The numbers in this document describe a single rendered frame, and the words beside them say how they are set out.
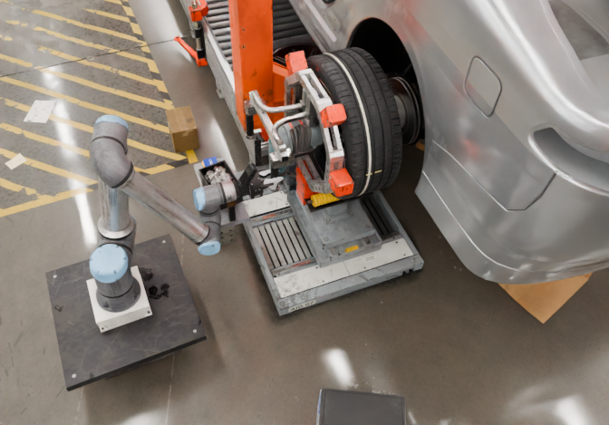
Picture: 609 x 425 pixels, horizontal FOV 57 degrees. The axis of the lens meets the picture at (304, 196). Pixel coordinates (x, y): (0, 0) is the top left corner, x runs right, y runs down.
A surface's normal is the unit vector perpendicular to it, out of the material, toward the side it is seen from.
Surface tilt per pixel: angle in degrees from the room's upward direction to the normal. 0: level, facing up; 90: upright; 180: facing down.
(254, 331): 0
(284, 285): 0
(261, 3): 90
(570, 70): 19
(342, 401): 0
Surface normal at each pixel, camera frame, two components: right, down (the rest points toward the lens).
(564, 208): -0.32, 0.71
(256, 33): 0.37, 0.73
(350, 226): 0.04, -0.64
